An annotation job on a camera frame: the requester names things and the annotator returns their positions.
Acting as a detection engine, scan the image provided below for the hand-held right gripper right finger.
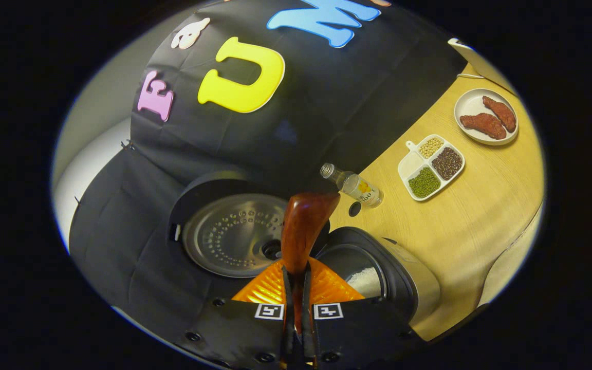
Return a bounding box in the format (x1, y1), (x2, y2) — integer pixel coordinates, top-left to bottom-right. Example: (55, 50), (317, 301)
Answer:
(302, 257), (428, 370)

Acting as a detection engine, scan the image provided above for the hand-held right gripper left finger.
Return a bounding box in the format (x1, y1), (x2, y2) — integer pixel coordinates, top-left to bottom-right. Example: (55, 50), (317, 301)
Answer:
(173, 258), (294, 370)

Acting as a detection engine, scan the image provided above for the brown wooden spoon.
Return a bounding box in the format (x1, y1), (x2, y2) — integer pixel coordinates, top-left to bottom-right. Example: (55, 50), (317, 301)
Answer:
(281, 193), (341, 335)

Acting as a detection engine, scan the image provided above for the grey rice cooker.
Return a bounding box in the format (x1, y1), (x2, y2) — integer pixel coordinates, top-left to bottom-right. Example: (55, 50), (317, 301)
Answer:
(168, 171), (441, 324)

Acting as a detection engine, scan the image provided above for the clear rice container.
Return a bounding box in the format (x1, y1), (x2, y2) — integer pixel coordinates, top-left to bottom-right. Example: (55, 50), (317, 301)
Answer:
(478, 203), (544, 309)

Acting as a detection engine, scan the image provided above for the small clear glass bottle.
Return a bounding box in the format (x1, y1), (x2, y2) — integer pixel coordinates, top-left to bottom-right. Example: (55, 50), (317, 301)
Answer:
(320, 163), (384, 209)

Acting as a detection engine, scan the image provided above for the white divided bean dish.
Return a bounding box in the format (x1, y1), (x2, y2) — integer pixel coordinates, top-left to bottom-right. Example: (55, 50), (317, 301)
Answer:
(398, 135), (466, 201)

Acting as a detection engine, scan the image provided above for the red meat piece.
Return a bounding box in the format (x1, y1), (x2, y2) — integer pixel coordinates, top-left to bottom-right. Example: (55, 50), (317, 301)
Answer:
(459, 113), (507, 140)
(483, 96), (517, 133)

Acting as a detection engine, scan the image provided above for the round white plate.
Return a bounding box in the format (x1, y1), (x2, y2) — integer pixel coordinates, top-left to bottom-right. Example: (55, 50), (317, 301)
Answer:
(454, 88), (520, 146)

